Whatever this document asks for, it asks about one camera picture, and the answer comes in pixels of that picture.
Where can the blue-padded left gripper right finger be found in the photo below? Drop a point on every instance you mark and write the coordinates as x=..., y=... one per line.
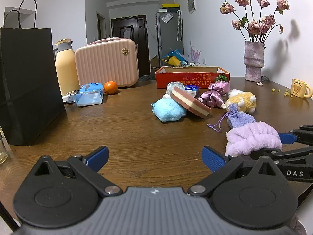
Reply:
x=252, y=194

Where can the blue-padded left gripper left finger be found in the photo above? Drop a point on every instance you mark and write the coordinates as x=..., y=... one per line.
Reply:
x=58, y=194

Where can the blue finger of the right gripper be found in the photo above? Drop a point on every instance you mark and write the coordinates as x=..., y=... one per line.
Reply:
x=303, y=135

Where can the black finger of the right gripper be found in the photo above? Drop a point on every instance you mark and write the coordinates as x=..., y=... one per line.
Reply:
x=296, y=165

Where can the lilac fluffy headband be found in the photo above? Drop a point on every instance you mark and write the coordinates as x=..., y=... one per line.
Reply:
x=252, y=137

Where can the yellow white plush toy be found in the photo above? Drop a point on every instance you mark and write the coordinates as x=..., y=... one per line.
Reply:
x=246, y=101

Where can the lavender knit drawstring pouch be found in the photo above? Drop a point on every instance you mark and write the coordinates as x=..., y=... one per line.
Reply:
x=235, y=119

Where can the purple satin scrunchie bag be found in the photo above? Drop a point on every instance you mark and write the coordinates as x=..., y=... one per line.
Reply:
x=213, y=96

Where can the blue handkerchief tissue pack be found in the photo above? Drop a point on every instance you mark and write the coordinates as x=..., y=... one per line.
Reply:
x=192, y=90

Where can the light blue fluffy cloth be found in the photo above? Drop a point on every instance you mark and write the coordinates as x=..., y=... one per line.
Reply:
x=167, y=110

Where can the blue soft tissue pack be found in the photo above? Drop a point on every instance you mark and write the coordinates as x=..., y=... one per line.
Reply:
x=89, y=94

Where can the yellow bear mug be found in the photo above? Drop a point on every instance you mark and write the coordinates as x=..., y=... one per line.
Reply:
x=301, y=89

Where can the clear glass jar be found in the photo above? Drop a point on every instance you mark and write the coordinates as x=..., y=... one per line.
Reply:
x=3, y=150

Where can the pink textured vase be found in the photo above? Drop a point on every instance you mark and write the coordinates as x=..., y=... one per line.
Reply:
x=254, y=60

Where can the black paper shopping bag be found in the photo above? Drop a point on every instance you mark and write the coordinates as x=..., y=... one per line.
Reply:
x=30, y=95

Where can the red cardboard box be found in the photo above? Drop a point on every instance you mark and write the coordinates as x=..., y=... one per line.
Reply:
x=200, y=76

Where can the orange tangerine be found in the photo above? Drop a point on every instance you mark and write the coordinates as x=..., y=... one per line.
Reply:
x=110, y=87

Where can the yellow thermos bottle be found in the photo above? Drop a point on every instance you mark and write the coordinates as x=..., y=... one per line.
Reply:
x=64, y=56

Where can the pink ribbed small suitcase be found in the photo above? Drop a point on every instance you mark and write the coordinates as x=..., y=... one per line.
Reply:
x=103, y=61

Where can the yellow and blue bags pile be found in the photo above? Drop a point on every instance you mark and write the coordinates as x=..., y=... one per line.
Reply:
x=175, y=58

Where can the brown cardboard box on floor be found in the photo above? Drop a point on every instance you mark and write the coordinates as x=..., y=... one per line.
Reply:
x=155, y=64

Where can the umbrella hanging on refrigerator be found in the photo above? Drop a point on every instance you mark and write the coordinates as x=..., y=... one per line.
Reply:
x=180, y=26

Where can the grey refrigerator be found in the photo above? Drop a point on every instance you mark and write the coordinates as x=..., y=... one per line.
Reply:
x=166, y=30

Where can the dark brown entrance door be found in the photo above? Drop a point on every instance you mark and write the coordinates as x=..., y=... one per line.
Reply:
x=134, y=31

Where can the yellow box atop refrigerator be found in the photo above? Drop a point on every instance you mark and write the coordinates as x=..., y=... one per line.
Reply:
x=170, y=5

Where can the white charger with cable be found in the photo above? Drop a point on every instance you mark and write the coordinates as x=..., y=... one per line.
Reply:
x=69, y=97

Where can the purple coral wall decoration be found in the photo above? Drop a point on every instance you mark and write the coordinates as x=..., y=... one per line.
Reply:
x=194, y=54

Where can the white wall vent panel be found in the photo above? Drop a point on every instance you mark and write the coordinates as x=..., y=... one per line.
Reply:
x=191, y=4

